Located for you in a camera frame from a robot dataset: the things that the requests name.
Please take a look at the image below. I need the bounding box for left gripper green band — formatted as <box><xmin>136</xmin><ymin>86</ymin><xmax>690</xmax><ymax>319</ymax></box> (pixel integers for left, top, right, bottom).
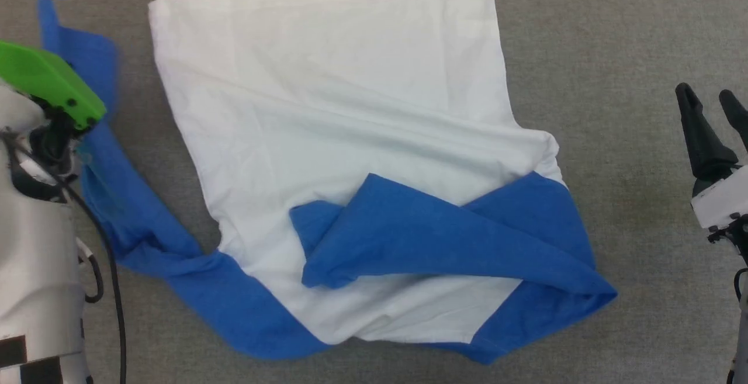
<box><xmin>0</xmin><ymin>40</ymin><xmax>108</xmax><ymax>133</ymax></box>

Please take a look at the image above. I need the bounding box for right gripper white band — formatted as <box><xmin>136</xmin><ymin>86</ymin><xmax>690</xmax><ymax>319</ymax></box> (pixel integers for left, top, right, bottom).
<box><xmin>676</xmin><ymin>82</ymin><xmax>748</xmax><ymax>245</ymax></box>

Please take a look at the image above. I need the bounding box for white and blue shirt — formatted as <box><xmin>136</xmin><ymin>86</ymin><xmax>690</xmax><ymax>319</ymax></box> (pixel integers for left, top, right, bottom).
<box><xmin>37</xmin><ymin>0</ymin><xmax>618</xmax><ymax>366</ymax></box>

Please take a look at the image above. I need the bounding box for thin black looped cable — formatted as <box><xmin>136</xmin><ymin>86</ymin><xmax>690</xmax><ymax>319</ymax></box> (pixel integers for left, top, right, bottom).
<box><xmin>77</xmin><ymin>237</ymin><xmax>105</xmax><ymax>305</ymax></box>

